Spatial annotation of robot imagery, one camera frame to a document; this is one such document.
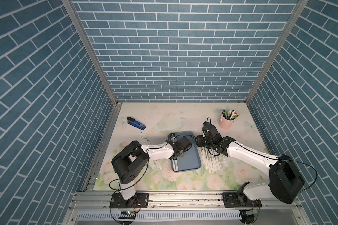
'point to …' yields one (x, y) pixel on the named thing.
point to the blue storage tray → (191, 161)
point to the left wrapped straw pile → (154, 163)
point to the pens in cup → (230, 115)
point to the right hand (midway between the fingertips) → (197, 140)
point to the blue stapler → (134, 123)
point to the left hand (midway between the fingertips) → (181, 153)
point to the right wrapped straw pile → (211, 161)
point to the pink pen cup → (225, 123)
